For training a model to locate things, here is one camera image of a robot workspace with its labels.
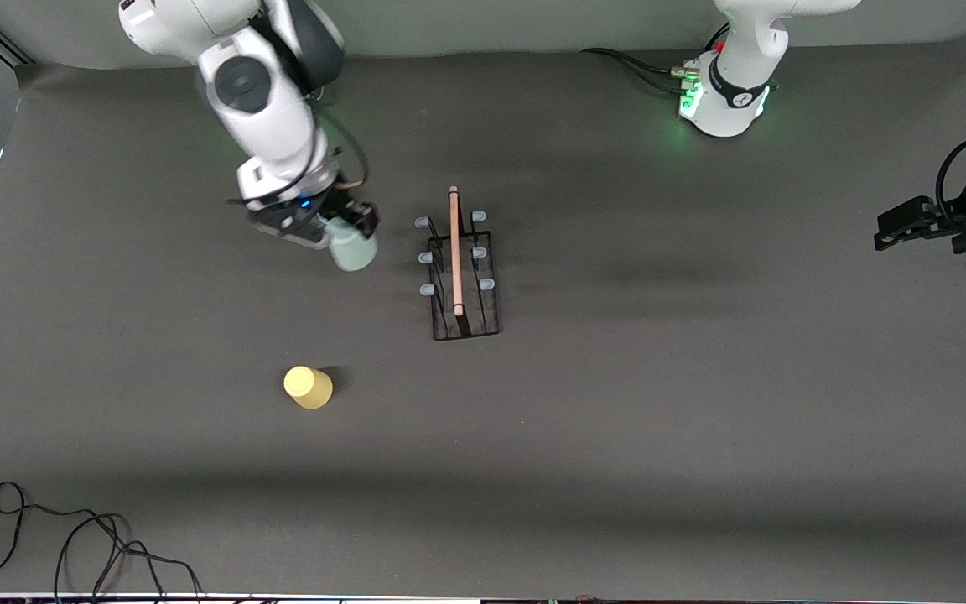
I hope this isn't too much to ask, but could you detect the pale green plastic cup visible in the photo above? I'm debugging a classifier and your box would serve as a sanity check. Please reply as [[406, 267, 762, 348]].
[[328, 216, 379, 272]]

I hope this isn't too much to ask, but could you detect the black wire cup holder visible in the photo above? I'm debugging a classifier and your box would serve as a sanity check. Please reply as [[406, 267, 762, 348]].
[[414, 185, 503, 342]]

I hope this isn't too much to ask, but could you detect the yellow plastic cup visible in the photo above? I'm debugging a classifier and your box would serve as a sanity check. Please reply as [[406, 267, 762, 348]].
[[283, 366, 334, 410]]

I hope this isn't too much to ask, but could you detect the dark grey table mat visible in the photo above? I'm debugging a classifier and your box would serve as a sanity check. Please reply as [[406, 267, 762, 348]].
[[0, 29, 966, 601]]

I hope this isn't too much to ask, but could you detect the black arm base cable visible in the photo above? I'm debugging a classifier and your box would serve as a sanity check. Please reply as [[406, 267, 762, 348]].
[[581, 48, 689, 93]]

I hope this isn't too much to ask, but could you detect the loose black cable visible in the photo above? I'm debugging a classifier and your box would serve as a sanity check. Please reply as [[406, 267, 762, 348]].
[[0, 481, 203, 601]]

